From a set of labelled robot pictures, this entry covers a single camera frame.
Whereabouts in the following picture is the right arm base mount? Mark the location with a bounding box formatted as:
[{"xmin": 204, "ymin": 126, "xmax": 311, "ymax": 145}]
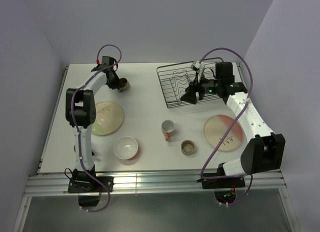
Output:
[{"xmin": 196, "ymin": 177, "xmax": 246, "ymax": 205}]

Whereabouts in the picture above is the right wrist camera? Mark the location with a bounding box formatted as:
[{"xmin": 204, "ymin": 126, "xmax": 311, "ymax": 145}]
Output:
[{"xmin": 190, "ymin": 60, "xmax": 205, "ymax": 73}]

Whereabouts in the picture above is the black wire dish rack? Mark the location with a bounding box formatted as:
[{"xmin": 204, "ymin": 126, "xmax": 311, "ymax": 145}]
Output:
[{"xmin": 156, "ymin": 57, "xmax": 224, "ymax": 109}]

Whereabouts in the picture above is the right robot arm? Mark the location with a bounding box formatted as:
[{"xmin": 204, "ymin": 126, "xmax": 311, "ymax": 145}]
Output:
[{"xmin": 180, "ymin": 60, "xmax": 286, "ymax": 187}]

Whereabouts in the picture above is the orange mug white inside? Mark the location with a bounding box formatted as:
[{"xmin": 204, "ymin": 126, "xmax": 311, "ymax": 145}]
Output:
[{"xmin": 161, "ymin": 120, "xmax": 176, "ymax": 142}]

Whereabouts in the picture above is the small beige speckled cup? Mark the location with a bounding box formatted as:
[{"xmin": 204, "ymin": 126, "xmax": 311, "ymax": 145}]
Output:
[{"xmin": 180, "ymin": 140, "xmax": 196, "ymax": 156}]

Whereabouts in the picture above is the pink and cream plate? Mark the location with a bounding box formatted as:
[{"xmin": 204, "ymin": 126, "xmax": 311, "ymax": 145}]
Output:
[{"xmin": 203, "ymin": 114, "xmax": 244, "ymax": 152}]

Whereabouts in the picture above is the green and cream plate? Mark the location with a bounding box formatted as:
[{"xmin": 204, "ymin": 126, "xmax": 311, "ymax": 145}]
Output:
[{"xmin": 91, "ymin": 101, "xmax": 125, "ymax": 136}]

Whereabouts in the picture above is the white bowl orange outside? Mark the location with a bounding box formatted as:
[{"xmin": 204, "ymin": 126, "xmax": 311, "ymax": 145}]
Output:
[{"xmin": 113, "ymin": 136, "xmax": 139, "ymax": 160}]

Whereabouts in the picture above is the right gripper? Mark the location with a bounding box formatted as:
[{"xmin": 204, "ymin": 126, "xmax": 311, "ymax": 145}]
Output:
[{"xmin": 180, "ymin": 72, "xmax": 221, "ymax": 105}]

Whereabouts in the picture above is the aluminium frame rail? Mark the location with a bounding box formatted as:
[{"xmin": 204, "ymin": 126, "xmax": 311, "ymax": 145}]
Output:
[{"xmin": 23, "ymin": 170, "xmax": 287, "ymax": 197}]

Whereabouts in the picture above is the grey-green ceramic cup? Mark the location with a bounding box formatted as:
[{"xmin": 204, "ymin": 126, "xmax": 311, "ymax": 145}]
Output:
[{"xmin": 117, "ymin": 77, "xmax": 130, "ymax": 92}]

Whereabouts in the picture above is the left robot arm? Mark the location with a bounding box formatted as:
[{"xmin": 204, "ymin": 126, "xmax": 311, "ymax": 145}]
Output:
[{"xmin": 65, "ymin": 56, "xmax": 120, "ymax": 192}]

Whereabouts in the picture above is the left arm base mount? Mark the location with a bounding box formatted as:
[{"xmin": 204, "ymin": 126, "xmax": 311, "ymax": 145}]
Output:
[{"xmin": 67, "ymin": 176, "xmax": 114, "ymax": 207}]

